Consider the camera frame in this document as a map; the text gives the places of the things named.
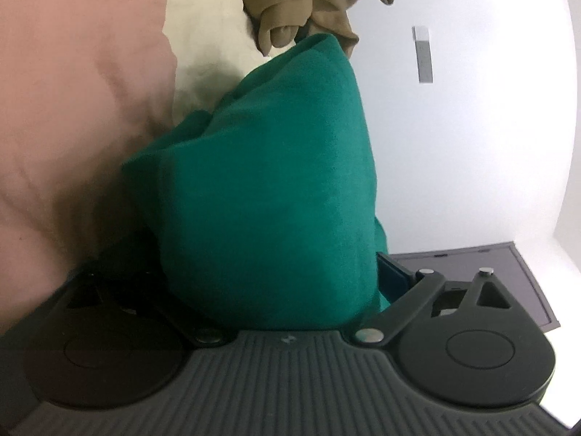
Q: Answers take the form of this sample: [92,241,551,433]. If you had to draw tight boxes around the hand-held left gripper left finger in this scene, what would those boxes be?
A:
[68,272,225,346]

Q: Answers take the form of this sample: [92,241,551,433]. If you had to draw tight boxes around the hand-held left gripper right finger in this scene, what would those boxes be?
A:
[354,253,516,346]

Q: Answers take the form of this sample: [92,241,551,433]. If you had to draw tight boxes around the green hoodie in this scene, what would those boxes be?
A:
[97,34,389,330]

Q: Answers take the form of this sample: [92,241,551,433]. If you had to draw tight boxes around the patchwork blanket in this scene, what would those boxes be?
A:
[0,0,268,341]

